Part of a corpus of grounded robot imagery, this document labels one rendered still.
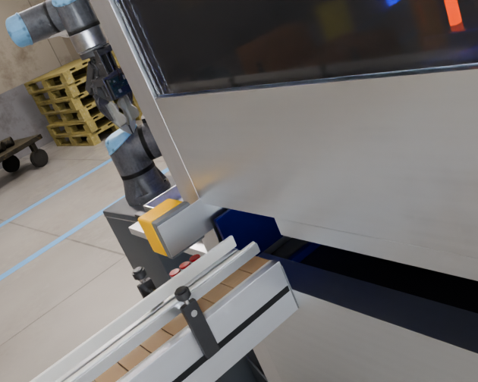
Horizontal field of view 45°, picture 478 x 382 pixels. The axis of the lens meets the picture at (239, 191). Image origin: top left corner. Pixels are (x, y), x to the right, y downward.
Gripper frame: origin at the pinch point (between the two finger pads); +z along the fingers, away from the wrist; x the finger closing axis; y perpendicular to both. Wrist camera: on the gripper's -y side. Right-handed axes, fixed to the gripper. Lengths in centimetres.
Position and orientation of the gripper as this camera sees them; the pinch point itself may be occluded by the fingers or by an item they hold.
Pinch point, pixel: (128, 128)
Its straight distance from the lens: 141.7
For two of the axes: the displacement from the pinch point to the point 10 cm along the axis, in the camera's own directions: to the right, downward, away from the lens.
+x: 7.3, -5.0, 4.6
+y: 5.8, 0.9, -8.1
